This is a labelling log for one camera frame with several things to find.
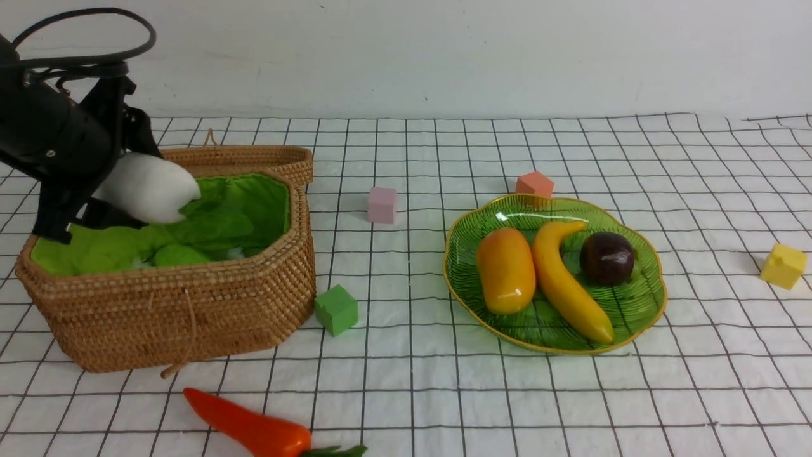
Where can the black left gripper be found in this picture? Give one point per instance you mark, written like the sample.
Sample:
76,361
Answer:
69,147

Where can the white radish toy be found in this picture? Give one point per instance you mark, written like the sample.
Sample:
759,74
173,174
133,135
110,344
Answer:
149,189

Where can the green chayote gourd toy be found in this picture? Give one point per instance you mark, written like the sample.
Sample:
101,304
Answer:
175,255

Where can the orange mango toy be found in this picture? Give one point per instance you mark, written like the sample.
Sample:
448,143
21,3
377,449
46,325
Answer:
506,267

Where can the yellow banana toy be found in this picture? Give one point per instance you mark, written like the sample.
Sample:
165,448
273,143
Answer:
561,289

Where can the purple mangosteen toy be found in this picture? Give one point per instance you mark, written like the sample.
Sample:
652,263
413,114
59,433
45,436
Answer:
607,259

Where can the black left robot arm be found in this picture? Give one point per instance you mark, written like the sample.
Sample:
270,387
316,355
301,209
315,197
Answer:
97,214

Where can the woven rattan basket green lining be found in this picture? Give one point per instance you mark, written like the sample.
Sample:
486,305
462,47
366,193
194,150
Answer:
170,316

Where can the green foam cube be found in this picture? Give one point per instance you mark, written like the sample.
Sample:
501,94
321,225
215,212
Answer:
336,310

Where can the red chili pepper toy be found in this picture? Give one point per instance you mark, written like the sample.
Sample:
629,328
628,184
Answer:
261,435

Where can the pink foam cube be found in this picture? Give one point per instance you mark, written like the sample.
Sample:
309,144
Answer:
382,205

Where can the orange foam cube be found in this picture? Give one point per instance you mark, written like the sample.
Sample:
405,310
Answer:
535,183

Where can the green glass leaf plate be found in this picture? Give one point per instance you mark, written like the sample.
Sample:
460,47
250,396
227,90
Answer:
632,308

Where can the white black grid tablecloth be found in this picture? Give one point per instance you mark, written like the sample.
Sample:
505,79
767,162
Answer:
725,372

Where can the yellow foam cube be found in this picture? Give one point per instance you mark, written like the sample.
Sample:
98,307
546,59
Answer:
784,266

